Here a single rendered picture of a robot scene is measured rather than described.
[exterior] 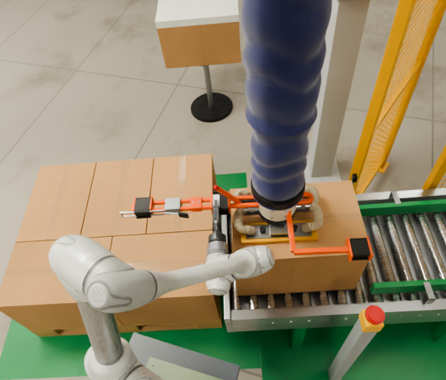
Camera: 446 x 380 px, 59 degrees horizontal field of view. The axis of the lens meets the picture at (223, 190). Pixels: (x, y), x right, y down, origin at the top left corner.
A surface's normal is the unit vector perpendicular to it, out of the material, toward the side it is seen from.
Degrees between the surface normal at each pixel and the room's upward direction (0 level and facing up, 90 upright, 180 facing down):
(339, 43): 90
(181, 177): 0
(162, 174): 0
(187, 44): 90
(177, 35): 90
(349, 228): 0
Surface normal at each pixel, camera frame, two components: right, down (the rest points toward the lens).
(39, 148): -0.08, -0.59
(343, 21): 0.03, 0.80
